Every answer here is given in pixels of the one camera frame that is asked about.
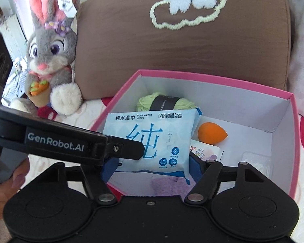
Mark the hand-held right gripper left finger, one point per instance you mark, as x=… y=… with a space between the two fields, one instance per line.
x=109 y=169

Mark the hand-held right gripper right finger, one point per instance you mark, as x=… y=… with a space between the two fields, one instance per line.
x=196 y=167

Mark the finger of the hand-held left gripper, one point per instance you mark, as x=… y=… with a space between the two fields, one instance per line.
x=126 y=149

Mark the small white wipes packet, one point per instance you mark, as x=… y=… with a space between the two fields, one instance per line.
x=205 y=151

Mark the blue white wet wipes pack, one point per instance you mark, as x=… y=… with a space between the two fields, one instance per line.
x=154 y=131

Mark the purple plush toy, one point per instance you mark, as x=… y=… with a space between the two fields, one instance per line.
x=167 y=186

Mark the orange makeup sponge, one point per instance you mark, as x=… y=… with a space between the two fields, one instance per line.
x=210 y=133

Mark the green yarn ball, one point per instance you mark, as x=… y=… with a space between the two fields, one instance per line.
x=144 y=102

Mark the clear cotton swab box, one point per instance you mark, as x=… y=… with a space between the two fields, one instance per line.
x=255 y=162

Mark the pink cardboard box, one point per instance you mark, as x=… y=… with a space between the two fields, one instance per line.
x=243 y=106

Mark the person's left hand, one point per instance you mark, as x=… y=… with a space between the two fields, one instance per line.
x=0 y=197

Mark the white slatted rack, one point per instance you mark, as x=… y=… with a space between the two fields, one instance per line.
x=15 y=81

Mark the grey rabbit plush toy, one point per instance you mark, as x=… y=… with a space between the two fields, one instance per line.
x=53 y=45

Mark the brown embroidered cushion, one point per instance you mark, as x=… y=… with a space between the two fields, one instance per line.
x=116 y=43

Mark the white cabinet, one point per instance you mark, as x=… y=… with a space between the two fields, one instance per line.
x=12 y=35

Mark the white hang tag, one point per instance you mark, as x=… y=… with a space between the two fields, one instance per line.
x=65 y=6

